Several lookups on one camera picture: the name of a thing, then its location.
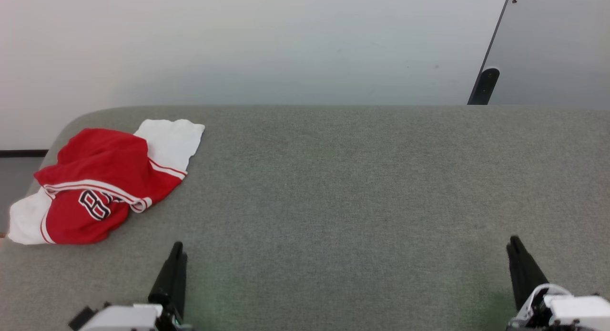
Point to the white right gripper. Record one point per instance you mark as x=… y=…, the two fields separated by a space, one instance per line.
x=576 y=312

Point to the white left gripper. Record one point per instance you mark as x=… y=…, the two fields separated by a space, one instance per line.
x=128 y=319

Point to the red and white sports jersey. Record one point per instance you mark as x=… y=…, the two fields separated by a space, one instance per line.
x=95 y=178

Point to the grey fabric sofa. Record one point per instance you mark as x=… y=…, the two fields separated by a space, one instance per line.
x=333 y=202

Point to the black baseboard strip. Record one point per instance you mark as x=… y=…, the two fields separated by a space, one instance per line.
x=24 y=153

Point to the black pole behind table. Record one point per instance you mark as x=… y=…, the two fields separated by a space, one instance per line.
x=553 y=45

